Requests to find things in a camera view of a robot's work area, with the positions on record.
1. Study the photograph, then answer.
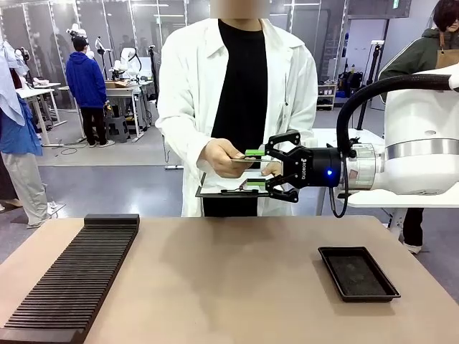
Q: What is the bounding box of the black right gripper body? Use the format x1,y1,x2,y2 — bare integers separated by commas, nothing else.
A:
285,146,343,188

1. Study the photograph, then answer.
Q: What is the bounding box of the thin PCB board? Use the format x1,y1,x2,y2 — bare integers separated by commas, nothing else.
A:
230,156,281,165

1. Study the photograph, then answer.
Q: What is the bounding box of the black clipboard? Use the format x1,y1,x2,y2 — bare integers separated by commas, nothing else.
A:
194,171,274,199

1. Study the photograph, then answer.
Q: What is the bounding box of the person's left forearm white sleeve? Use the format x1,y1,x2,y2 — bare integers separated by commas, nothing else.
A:
282,110,319,169

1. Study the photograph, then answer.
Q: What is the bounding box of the person's right forearm white sleeve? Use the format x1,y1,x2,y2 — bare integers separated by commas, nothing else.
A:
156,114,213,173

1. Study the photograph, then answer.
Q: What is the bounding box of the person's left hand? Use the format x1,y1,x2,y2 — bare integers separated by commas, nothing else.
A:
259,161,285,178

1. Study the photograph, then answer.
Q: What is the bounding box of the person's right hand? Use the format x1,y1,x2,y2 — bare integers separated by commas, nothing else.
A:
199,138,252,179

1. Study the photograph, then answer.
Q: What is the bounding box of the white paper sheet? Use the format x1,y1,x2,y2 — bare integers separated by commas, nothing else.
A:
199,172,268,194

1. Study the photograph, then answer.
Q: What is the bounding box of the wooden shoe shelf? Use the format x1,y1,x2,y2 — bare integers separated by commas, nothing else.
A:
316,83,339,111

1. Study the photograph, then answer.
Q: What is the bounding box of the person in white lab coat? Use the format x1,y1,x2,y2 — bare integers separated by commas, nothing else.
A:
155,17,319,219

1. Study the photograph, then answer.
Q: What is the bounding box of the white table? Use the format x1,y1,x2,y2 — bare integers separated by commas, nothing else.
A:
313,128,459,231

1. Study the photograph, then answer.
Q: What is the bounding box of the black tripod pole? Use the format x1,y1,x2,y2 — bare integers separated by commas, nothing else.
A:
354,39,385,131

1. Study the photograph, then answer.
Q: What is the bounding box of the black rectangular tray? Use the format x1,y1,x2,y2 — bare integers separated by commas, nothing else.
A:
318,245,402,304

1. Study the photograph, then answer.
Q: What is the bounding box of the person in brown apron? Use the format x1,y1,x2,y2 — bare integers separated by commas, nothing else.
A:
377,0,459,256

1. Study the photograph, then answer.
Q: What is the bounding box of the grey workbench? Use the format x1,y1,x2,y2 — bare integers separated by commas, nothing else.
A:
58,80,156,143

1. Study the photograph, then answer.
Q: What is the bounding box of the black step stool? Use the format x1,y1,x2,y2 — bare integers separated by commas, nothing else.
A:
105,115,131,144

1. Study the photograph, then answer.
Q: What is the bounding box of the person in blue hoodie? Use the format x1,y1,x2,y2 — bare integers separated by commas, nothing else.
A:
65,35,116,149

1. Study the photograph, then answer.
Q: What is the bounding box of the black slotted rack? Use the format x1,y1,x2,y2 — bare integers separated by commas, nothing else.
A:
0,213,141,335

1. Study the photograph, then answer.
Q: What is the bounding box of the white desk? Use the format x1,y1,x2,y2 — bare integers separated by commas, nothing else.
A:
15,82,68,148

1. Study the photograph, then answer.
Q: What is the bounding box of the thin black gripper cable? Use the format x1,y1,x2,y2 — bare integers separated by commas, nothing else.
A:
328,152,351,219

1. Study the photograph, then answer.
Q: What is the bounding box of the black corrugated hose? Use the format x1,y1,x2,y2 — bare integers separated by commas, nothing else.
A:
336,69,453,158

